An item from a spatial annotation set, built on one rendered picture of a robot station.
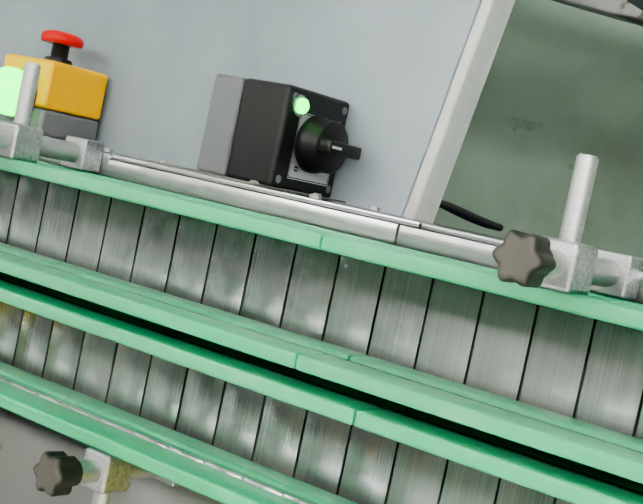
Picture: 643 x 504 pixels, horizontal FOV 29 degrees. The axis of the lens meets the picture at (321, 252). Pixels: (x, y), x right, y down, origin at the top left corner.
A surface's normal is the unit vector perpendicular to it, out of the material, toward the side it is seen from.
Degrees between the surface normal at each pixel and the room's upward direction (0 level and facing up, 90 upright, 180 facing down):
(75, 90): 90
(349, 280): 0
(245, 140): 0
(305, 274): 0
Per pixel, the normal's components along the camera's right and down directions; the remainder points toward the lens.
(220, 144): -0.59, -0.08
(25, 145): 0.78, 0.20
